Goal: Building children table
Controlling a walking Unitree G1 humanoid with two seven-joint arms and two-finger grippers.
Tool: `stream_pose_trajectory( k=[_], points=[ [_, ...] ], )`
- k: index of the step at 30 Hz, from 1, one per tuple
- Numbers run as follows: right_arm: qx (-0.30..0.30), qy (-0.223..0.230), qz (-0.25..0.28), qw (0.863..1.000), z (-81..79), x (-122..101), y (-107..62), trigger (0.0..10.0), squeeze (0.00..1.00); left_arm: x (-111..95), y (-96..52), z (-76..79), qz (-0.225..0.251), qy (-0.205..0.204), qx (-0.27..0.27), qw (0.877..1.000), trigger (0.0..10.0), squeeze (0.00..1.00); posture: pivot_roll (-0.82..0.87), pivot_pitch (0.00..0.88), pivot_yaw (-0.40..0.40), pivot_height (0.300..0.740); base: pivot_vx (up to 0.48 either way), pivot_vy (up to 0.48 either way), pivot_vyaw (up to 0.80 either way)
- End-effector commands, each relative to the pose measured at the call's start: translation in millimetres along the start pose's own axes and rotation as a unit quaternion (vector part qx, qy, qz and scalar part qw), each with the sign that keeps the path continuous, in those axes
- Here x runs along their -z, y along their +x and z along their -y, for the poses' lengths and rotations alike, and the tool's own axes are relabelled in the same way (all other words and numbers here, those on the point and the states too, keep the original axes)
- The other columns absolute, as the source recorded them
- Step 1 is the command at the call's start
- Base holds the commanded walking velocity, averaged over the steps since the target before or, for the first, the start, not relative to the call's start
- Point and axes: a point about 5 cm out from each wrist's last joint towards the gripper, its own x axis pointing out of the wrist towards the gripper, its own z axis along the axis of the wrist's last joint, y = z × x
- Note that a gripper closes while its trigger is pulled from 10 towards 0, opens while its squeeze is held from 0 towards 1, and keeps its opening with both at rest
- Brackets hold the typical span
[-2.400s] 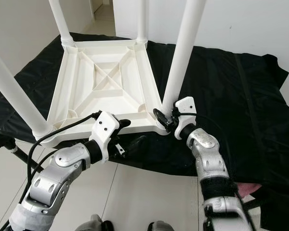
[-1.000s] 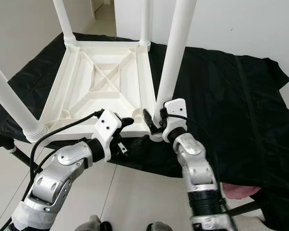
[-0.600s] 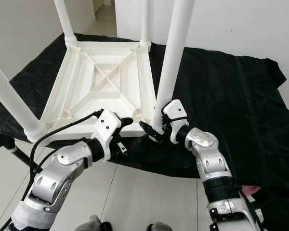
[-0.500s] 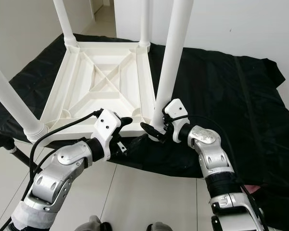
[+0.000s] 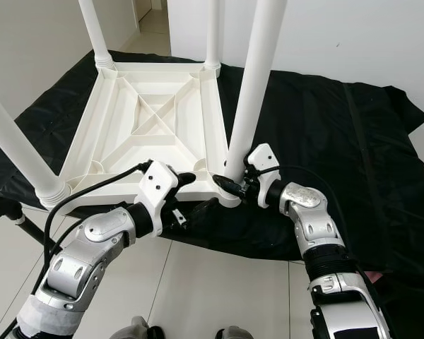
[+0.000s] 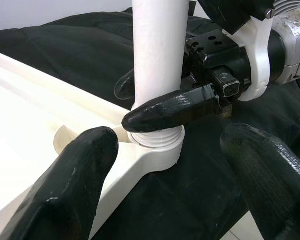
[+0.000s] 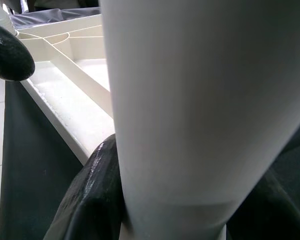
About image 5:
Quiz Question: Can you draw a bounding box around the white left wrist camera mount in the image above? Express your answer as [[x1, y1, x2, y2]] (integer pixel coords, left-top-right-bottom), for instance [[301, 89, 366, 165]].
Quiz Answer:
[[134, 161, 181, 237]]

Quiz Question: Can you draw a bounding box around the black metal table leg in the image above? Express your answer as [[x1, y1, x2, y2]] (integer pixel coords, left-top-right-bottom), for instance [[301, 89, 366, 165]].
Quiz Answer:
[[18, 214, 59, 246]]

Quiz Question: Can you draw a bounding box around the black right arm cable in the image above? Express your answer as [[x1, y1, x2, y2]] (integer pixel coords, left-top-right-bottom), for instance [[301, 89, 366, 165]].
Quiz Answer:
[[251, 164, 365, 273]]

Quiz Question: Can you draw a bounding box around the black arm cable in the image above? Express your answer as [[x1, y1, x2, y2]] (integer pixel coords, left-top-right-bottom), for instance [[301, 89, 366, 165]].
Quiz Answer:
[[0, 161, 153, 339], [251, 164, 365, 273]]

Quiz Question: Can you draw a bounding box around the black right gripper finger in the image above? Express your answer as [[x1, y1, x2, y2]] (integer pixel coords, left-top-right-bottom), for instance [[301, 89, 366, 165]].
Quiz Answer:
[[211, 174, 243, 198]]

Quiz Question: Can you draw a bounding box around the grey right robot leg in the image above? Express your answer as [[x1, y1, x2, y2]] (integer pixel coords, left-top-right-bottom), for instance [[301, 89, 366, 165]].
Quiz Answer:
[[216, 326, 255, 339]]

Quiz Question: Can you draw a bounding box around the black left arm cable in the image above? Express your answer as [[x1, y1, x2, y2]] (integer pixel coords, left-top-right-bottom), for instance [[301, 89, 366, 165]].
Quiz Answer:
[[0, 161, 153, 339]]

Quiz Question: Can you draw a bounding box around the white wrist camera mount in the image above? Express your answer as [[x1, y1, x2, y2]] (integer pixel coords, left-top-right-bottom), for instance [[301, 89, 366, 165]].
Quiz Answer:
[[134, 161, 181, 237], [244, 143, 282, 206]]

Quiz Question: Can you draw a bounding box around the white plastic table top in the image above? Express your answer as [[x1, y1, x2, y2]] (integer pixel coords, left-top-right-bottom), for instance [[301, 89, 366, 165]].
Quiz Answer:
[[46, 62, 241, 209]]

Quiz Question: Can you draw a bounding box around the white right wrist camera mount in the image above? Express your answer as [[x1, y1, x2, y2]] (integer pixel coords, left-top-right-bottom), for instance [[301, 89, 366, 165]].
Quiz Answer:
[[244, 143, 282, 206]]

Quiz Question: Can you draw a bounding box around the black table cloth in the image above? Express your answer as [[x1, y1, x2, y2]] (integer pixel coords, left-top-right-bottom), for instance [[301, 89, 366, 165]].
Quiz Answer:
[[0, 49, 424, 339]]

